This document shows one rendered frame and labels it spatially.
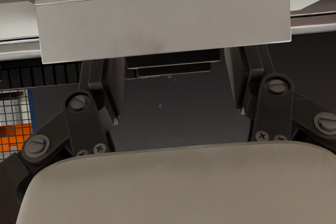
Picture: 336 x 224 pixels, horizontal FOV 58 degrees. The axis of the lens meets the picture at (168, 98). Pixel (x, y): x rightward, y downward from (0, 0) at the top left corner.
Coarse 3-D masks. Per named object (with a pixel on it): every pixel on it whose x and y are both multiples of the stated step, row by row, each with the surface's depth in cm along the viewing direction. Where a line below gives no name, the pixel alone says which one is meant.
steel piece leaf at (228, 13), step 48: (48, 0) 10; (96, 0) 10; (144, 0) 10; (192, 0) 10; (240, 0) 10; (288, 0) 10; (48, 48) 10; (96, 48) 10; (144, 48) 10; (192, 48) 10
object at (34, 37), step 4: (12, 36) 19; (16, 36) 19; (20, 36) 19; (24, 36) 19; (28, 36) 19; (32, 36) 19; (36, 36) 19; (0, 40) 21; (4, 40) 21; (8, 40) 21; (12, 40) 21; (16, 40) 21; (20, 40) 21; (24, 40) 21; (28, 40) 21; (32, 40) 21; (36, 40) 21
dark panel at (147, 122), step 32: (320, 32) 68; (224, 64) 69; (288, 64) 69; (320, 64) 68; (32, 96) 71; (64, 96) 71; (128, 96) 71; (160, 96) 70; (192, 96) 70; (224, 96) 70; (320, 96) 69; (128, 128) 71; (160, 128) 71; (192, 128) 71; (224, 128) 71
